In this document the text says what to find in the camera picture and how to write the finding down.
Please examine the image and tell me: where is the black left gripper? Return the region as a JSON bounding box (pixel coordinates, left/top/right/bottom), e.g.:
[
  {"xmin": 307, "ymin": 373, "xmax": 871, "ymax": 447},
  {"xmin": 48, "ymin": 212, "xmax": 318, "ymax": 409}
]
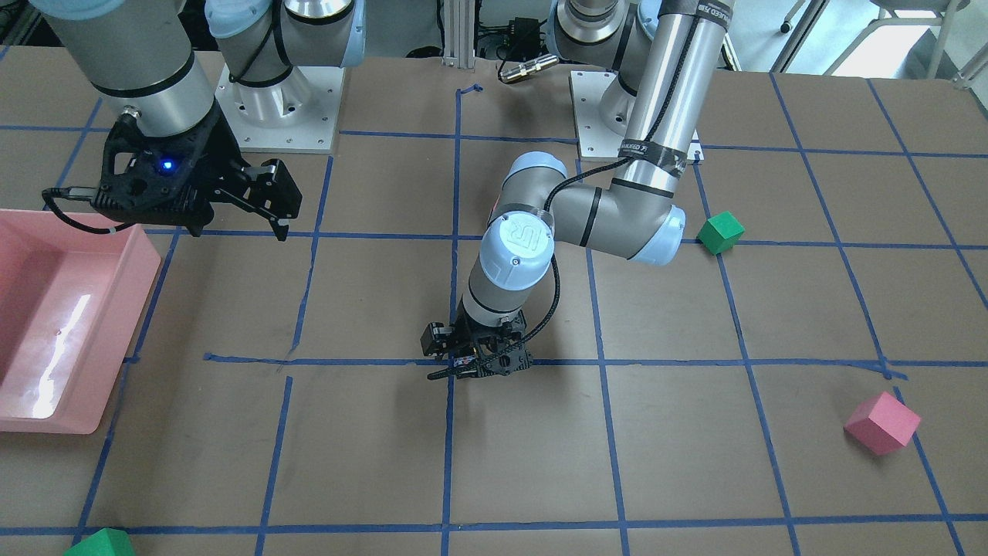
[{"xmin": 420, "ymin": 298, "xmax": 528, "ymax": 360}]

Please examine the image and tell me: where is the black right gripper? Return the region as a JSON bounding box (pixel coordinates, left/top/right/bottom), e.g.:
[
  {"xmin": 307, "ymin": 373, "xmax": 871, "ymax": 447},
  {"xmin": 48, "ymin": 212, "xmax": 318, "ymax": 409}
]
[{"xmin": 166, "ymin": 104, "xmax": 303, "ymax": 242}]

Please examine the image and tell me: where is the aluminium frame post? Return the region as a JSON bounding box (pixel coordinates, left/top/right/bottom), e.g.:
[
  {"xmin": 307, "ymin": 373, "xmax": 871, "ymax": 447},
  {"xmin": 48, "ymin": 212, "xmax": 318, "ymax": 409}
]
[{"xmin": 442, "ymin": 0, "xmax": 479, "ymax": 73}]

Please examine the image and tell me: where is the green foam cube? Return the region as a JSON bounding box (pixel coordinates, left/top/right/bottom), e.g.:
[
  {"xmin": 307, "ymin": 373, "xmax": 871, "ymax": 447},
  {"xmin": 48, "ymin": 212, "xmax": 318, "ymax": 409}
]
[
  {"xmin": 64, "ymin": 527, "xmax": 137, "ymax": 556},
  {"xmin": 696, "ymin": 211, "xmax": 746, "ymax": 256}
]

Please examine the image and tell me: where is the black wrist camera, right arm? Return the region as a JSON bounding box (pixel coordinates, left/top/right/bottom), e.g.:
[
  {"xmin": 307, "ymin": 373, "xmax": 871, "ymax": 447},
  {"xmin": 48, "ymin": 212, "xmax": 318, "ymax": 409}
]
[{"xmin": 90, "ymin": 112, "xmax": 195, "ymax": 226}]

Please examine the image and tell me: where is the pink foam cube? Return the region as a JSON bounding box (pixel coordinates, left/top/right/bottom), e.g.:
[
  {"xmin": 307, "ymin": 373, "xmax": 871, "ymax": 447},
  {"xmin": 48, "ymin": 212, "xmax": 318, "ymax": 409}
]
[{"xmin": 844, "ymin": 392, "xmax": 922, "ymax": 456}]

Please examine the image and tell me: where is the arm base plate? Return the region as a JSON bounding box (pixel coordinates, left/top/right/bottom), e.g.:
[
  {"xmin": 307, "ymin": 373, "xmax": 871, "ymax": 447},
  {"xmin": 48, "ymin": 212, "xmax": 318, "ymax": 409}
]
[
  {"xmin": 570, "ymin": 69, "xmax": 634, "ymax": 163},
  {"xmin": 215, "ymin": 66, "xmax": 348, "ymax": 154}
]

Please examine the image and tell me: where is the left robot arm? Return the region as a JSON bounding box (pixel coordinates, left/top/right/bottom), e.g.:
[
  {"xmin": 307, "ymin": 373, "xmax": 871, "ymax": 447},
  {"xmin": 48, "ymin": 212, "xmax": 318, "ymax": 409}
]
[{"xmin": 421, "ymin": 1, "xmax": 735, "ymax": 380}]

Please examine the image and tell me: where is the pink plastic bin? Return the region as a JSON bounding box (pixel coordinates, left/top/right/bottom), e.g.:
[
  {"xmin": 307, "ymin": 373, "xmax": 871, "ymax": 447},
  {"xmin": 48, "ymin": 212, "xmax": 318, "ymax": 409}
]
[{"xmin": 1, "ymin": 210, "xmax": 161, "ymax": 434}]

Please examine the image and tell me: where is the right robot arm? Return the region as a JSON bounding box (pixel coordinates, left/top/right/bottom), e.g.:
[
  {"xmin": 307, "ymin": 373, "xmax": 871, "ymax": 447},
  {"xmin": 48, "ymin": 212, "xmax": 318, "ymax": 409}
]
[{"xmin": 32, "ymin": 1, "xmax": 366, "ymax": 242}]

